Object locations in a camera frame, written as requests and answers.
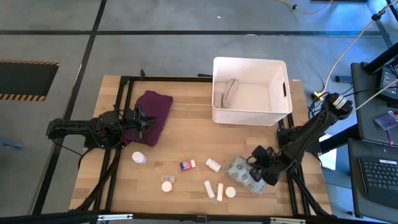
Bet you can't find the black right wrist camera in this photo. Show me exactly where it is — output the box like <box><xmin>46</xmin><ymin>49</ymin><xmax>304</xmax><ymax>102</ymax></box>
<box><xmin>251</xmin><ymin>145</ymin><xmax>272</xmax><ymax>165</ymax></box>

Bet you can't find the purple card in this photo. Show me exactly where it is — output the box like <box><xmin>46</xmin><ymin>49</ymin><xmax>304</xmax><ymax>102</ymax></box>
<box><xmin>374</xmin><ymin>111</ymin><xmax>398</xmax><ymax>131</ymax></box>

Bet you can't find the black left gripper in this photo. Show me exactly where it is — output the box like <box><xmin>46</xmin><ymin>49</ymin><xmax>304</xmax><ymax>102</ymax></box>
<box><xmin>123</xmin><ymin>106</ymin><xmax>158</xmax><ymax>140</ymax></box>

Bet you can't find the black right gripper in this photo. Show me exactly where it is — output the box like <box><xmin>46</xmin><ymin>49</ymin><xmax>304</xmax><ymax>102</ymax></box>
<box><xmin>249</xmin><ymin>155</ymin><xmax>289</xmax><ymax>187</ymax></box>

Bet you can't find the beige bandage roll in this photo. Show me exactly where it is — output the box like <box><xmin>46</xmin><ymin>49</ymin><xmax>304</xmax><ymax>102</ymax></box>
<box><xmin>223</xmin><ymin>79</ymin><xmax>239</xmax><ymax>110</ymax></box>

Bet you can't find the yellow extension cable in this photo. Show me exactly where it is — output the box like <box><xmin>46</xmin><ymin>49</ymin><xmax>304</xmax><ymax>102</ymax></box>
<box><xmin>274</xmin><ymin>0</ymin><xmax>334</xmax><ymax>16</ymax></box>
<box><xmin>313</xmin><ymin>1</ymin><xmax>398</xmax><ymax>98</ymax></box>

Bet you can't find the white plastic bottle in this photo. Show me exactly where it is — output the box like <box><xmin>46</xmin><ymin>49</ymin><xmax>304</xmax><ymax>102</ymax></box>
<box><xmin>131</xmin><ymin>151</ymin><xmax>147</xmax><ymax>165</ymax></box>
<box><xmin>205</xmin><ymin>157</ymin><xmax>222</xmax><ymax>173</ymax></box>

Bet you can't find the plastic-wrapped white gauze roll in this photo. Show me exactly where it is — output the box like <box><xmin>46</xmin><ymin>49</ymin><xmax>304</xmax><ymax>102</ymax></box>
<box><xmin>203</xmin><ymin>180</ymin><xmax>216</xmax><ymax>199</ymax></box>

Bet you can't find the hazard-striped black floor mat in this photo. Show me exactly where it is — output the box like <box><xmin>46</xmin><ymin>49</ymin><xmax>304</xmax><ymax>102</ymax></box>
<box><xmin>0</xmin><ymin>59</ymin><xmax>60</xmax><ymax>102</ymax></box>

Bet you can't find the black keyboard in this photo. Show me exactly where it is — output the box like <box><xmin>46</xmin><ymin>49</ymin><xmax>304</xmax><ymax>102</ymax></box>
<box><xmin>359</xmin><ymin>157</ymin><xmax>398</xmax><ymax>210</ymax></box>

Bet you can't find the white box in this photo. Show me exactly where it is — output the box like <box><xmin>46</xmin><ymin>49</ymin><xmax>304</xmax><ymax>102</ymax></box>
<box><xmin>318</xmin><ymin>133</ymin><xmax>338</xmax><ymax>171</ymax></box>

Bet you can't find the pale thick cable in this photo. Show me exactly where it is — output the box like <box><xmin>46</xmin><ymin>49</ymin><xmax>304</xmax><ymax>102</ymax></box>
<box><xmin>354</xmin><ymin>79</ymin><xmax>398</xmax><ymax>111</ymax></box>

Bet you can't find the pink medicine bottle white cap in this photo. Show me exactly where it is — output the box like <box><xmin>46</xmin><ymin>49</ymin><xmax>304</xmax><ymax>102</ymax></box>
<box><xmin>179</xmin><ymin>159</ymin><xmax>197</xmax><ymax>171</ymax></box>

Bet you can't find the black side desk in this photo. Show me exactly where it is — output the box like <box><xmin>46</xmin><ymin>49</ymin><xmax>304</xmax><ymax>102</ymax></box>
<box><xmin>350</xmin><ymin>40</ymin><xmax>398</xmax><ymax>147</ymax></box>

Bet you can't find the grey blister pack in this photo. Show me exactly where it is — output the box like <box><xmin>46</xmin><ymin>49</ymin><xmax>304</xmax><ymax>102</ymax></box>
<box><xmin>225</xmin><ymin>156</ymin><xmax>267</xmax><ymax>195</ymax></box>

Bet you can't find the white perforated plastic basket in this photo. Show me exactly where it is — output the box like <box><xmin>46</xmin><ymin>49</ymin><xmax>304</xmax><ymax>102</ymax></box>
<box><xmin>211</xmin><ymin>56</ymin><xmax>293</xmax><ymax>127</ymax></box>

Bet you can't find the dark grey desk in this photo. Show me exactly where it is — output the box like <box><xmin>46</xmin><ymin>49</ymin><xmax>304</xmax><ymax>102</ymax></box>
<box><xmin>347</xmin><ymin>138</ymin><xmax>398</xmax><ymax>223</ymax></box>

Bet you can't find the black aluminium table frame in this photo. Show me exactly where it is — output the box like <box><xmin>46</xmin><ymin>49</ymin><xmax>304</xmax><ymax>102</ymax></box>
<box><xmin>70</xmin><ymin>70</ymin><xmax>332</xmax><ymax>218</ymax></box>

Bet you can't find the purple folded cloth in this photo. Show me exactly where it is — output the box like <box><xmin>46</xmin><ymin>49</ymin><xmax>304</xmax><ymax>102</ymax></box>
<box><xmin>122</xmin><ymin>90</ymin><xmax>174</xmax><ymax>147</ymax></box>

